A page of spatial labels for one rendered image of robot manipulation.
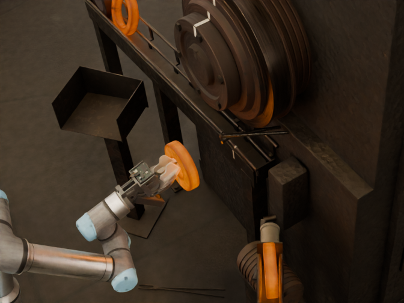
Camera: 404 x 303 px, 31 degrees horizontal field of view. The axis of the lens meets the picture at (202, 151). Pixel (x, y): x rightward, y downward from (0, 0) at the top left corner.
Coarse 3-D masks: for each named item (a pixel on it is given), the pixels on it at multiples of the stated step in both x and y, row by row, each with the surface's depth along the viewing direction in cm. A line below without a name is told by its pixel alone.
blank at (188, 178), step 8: (168, 144) 218; (176, 144) 216; (168, 152) 220; (176, 152) 214; (184, 152) 214; (176, 160) 217; (184, 160) 213; (192, 160) 213; (184, 168) 213; (192, 168) 213; (184, 176) 217; (192, 176) 214; (184, 184) 220; (192, 184) 216
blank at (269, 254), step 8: (264, 248) 204; (272, 248) 203; (264, 256) 202; (272, 256) 201; (264, 264) 211; (272, 264) 200; (272, 272) 200; (272, 280) 200; (272, 288) 201; (272, 296) 203
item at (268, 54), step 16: (224, 0) 191; (240, 0) 188; (256, 0) 189; (240, 16) 187; (256, 16) 187; (256, 32) 186; (272, 32) 188; (256, 48) 188; (272, 48) 188; (272, 64) 189; (272, 80) 190; (288, 80) 194; (272, 96) 193; (288, 96) 198; (272, 112) 198
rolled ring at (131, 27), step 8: (112, 0) 300; (120, 0) 299; (128, 0) 289; (112, 8) 302; (120, 8) 302; (128, 8) 290; (136, 8) 289; (112, 16) 303; (120, 16) 302; (128, 16) 291; (136, 16) 290; (120, 24) 300; (128, 24) 292; (136, 24) 292; (128, 32) 294
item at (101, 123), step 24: (96, 72) 269; (72, 96) 271; (96, 96) 278; (120, 96) 274; (144, 96) 267; (72, 120) 271; (96, 120) 269; (120, 120) 253; (120, 144) 276; (120, 168) 286; (144, 216) 311
